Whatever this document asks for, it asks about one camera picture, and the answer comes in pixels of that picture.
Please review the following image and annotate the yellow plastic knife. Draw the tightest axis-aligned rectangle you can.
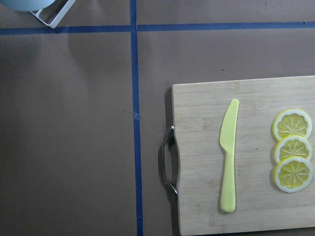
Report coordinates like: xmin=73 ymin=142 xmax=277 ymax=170
xmin=220 ymin=99 xmax=239 ymax=213

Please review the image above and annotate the top lemon slice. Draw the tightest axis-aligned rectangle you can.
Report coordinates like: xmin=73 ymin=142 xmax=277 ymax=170
xmin=272 ymin=109 xmax=312 ymax=141

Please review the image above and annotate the lemon slice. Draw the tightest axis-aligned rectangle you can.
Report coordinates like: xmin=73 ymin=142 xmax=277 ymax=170
xmin=273 ymin=156 xmax=314 ymax=193
xmin=274 ymin=135 xmax=313 ymax=164
xmin=272 ymin=109 xmax=312 ymax=141

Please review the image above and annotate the middle lemon slice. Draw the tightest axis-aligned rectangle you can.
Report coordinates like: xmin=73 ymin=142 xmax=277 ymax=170
xmin=274 ymin=135 xmax=313 ymax=164

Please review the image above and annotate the wooden cutting board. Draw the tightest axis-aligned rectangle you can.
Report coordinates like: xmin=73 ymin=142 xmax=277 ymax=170
xmin=172 ymin=76 xmax=315 ymax=236

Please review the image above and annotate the white cup rack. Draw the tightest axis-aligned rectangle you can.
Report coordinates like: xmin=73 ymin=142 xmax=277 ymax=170
xmin=30 ymin=0 xmax=76 ymax=29

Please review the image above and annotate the bottom lemon slice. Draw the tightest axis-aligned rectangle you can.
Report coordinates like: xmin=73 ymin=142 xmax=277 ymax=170
xmin=273 ymin=156 xmax=314 ymax=193

